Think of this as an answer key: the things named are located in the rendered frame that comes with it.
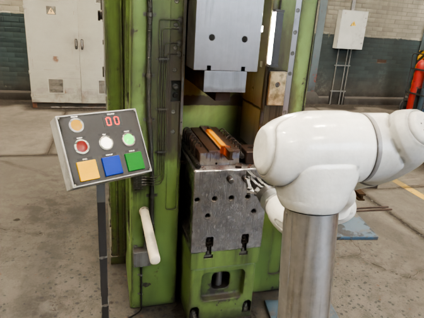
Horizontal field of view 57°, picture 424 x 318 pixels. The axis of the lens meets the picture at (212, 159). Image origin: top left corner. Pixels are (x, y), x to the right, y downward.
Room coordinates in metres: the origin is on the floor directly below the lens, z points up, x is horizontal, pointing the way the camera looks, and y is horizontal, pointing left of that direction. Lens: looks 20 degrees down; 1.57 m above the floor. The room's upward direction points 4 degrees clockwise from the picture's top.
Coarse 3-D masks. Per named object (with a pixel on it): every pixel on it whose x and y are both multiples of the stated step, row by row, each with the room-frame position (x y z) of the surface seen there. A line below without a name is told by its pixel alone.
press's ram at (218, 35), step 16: (192, 0) 1.80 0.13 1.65; (208, 0) 1.74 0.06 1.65; (224, 0) 1.76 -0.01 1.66; (240, 0) 1.78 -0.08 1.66; (256, 0) 1.80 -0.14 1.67; (192, 16) 1.78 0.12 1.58; (208, 16) 1.74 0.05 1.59; (224, 16) 1.76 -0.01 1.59; (240, 16) 1.78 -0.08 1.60; (256, 16) 1.80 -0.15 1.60; (192, 32) 1.77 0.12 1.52; (208, 32) 1.74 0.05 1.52; (224, 32) 1.76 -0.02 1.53; (240, 32) 1.78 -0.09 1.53; (256, 32) 1.80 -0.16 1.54; (192, 48) 1.76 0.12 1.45; (208, 48) 1.74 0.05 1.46; (224, 48) 1.76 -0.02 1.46; (240, 48) 1.78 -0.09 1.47; (256, 48) 1.81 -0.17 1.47; (192, 64) 1.74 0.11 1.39; (208, 64) 1.74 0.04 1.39; (224, 64) 1.76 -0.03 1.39; (240, 64) 1.79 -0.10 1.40; (256, 64) 1.81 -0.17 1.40
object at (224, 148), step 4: (208, 132) 2.03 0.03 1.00; (212, 132) 2.01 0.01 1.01; (212, 136) 1.95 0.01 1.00; (216, 136) 1.94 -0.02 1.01; (216, 140) 1.87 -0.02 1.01; (220, 140) 1.88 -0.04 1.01; (220, 144) 1.80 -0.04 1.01; (224, 144) 1.81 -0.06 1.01; (224, 148) 1.76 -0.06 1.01; (228, 148) 1.72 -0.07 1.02; (224, 152) 1.76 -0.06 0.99; (228, 152) 1.70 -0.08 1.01; (232, 152) 1.68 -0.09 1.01; (228, 156) 1.70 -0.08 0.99
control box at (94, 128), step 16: (96, 112) 1.51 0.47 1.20; (112, 112) 1.55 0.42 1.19; (128, 112) 1.60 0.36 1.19; (64, 128) 1.40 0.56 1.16; (96, 128) 1.48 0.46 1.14; (112, 128) 1.52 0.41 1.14; (128, 128) 1.56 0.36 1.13; (64, 144) 1.37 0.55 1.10; (96, 144) 1.44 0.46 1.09; (112, 144) 1.48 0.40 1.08; (128, 144) 1.52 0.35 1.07; (144, 144) 1.57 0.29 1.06; (64, 160) 1.35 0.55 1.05; (80, 160) 1.37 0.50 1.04; (96, 160) 1.41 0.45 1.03; (144, 160) 1.53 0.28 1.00; (64, 176) 1.36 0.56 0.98; (112, 176) 1.41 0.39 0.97; (128, 176) 1.45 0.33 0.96
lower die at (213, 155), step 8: (192, 128) 2.14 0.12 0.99; (200, 128) 2.15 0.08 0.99; (216, 128) 2.17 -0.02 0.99; (184, 136) 2.09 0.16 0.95; (200, 136) 1.98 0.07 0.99; (208, 136) 1.97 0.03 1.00; (224, 136) 2.01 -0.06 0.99; (200, 144) 1.87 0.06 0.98; (208, 144) 1.85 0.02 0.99; (216, 144) 1.83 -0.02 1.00; (232, 144) 1.87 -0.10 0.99; (200, 152) 1.75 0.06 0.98; (208, 152) 1.76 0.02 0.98; (216, 152) 1.76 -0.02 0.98; (200, 160) 1.74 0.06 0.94; (208, 160) 1.75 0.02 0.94; (216, 160) 1.76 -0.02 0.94; (224, 160) 1.77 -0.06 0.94; (232, 160) 1.79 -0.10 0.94
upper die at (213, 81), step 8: (192, 72) 1.96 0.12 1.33; (200, 72) 1.81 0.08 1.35; (208, 72) 1.74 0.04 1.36; (216, 72) 1.76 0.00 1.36; (224, 72) 1.77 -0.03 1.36; (232, 72) 1.78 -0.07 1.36; (240, 72) 1.79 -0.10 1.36; (192, 80) 1.95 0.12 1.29; (200, 80) 1.80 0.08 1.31; (208, 80) 1.75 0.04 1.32; (216, 80) 1.76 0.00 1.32; (224, 80) 1.77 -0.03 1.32; (232, 80) 1.78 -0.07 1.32; (240, 80) 1.79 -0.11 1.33; (200, 88) 1.79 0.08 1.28; (208, 88) 1.75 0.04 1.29; (216, 88) 1.76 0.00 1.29; (224, 88) 1.77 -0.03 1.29; (232, 88) 1.78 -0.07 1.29; (240, 88) 1.79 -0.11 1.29
